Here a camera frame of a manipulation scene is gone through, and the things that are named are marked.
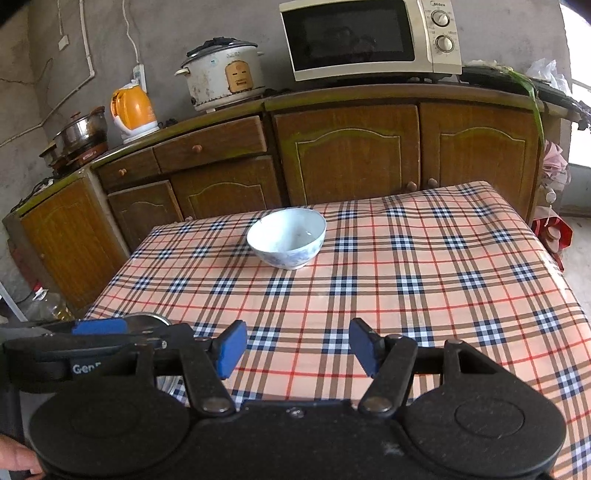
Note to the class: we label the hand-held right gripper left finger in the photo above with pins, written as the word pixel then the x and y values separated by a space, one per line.
pixel 231 346

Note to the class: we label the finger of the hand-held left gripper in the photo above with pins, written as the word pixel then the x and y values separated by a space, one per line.
pixel 182 331
pixel 99 326

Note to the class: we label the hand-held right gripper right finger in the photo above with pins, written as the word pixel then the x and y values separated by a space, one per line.
pixel 364 344

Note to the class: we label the blue patterned ceramic bowl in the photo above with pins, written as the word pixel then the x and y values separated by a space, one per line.
pixel 286 235

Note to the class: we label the person's left hand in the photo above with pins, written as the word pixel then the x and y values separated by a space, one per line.
pixel 18 457

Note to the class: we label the cooking oil bottle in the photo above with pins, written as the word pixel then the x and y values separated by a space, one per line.
pixel 48 307

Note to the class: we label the plaid tablecloth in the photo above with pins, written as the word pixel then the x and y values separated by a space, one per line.
pixel 415 277

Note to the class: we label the red black induction cooker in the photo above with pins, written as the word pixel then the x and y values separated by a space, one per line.
pixel 85 157

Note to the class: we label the small dark pot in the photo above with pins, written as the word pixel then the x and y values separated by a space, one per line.
pixel 48 154

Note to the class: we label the steel pot with lid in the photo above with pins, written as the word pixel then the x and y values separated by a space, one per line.
pixel 81 131

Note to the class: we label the wooden kitchen cabinet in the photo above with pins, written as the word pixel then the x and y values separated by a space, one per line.
pixel 346 147

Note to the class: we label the orange electric kettle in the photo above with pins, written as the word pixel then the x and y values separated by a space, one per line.
pixel 136 110

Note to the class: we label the white rice cooker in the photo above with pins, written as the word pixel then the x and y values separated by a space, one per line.
pixel 212 78

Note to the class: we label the green onion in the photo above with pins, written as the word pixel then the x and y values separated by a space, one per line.
pixel 535 106

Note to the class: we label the dark flat tray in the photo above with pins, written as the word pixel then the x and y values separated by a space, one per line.
pixel 489 78

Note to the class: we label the white microwave oven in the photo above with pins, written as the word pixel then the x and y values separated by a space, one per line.
pixel 351 37

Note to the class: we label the white plastic bag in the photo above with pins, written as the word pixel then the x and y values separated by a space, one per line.
pixel 547 71

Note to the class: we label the window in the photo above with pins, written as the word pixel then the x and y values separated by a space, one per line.
pixel 579 92

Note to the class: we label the white wall power strip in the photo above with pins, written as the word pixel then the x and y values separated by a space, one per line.
pixel 139 78

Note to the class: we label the white wall conduit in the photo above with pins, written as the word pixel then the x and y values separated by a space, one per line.
pixel 90 60

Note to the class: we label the white wall socket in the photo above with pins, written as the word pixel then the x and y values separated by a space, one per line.
pixel 63 42

